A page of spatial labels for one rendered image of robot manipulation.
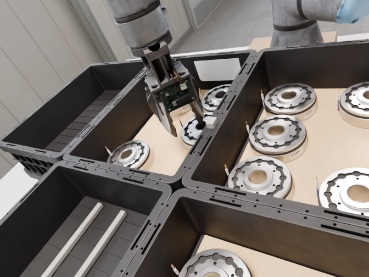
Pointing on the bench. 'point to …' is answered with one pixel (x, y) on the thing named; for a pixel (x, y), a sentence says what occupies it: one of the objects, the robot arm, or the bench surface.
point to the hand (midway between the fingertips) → (185, 124)
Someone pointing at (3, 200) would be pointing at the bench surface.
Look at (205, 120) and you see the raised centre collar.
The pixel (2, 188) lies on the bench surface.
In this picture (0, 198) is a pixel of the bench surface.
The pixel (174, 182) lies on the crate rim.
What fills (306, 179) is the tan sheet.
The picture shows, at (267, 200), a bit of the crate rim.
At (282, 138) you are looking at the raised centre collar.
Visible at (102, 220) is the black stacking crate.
